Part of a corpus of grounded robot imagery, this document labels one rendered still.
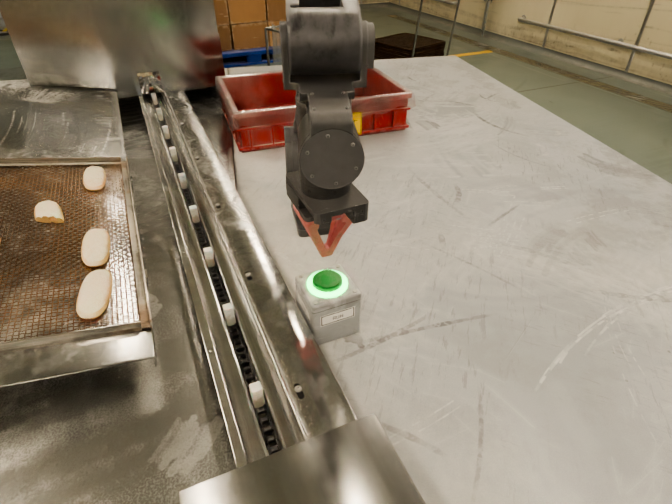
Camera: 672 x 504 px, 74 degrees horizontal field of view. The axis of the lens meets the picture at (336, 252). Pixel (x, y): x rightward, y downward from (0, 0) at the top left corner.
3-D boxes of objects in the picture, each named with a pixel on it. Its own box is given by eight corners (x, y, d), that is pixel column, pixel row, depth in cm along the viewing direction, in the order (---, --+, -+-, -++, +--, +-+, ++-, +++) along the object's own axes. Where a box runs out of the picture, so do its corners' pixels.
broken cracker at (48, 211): (65, 225, 69) (64, 219, 69) (37, 229, 67) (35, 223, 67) (58, 196, 76) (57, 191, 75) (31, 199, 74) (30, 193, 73)
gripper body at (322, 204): (333, 176, 57) (333, 120, 52) (369, 216, 49) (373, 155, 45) (285, 186, 55) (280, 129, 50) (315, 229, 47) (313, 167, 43)
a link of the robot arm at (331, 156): (370, 16, 42) (279, 18, 42) (394, 45, 33) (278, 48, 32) (365, 136, 49) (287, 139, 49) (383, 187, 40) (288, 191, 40)
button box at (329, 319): (362, 351, 65) (365, 294, 58) (312, 368, 62) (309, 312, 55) (339, 314, 71) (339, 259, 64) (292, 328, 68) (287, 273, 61)
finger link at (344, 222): (335, 229, 62) (335, 168, 56) (358, 259, 56) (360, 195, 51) (289, 241, 59) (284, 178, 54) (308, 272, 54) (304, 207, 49)
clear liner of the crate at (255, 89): (414, 129, 121) (418, 92, 115) (235, 154, 108) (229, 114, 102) (367, 92, 146) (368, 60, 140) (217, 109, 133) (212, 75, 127)
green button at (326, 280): (347, 292, 59) (347, 283, 58) (319, 300, 58) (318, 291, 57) (335, 274, 62) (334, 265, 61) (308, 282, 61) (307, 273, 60)
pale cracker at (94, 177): (106, 190, 80) (105, 185, 79) (82, 191, 78) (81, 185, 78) (106, 167, 87) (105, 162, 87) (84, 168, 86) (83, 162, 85)
